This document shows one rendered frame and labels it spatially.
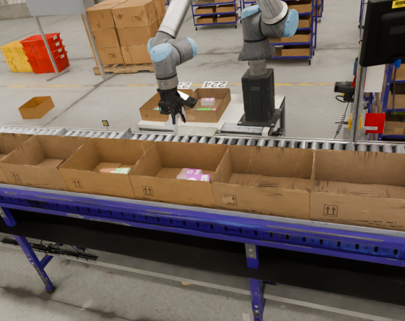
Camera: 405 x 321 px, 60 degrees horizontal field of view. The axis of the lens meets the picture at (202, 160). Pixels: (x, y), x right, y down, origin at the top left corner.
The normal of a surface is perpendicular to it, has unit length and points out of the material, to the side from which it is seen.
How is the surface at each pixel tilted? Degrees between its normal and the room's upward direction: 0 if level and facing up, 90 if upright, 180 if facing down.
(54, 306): 0
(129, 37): 90
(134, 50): 92
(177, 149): 90
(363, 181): 89
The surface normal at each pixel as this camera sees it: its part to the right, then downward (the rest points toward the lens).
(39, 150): 0.93, 0.07
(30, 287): -0.14, -0.82
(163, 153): -0.31, 0.56
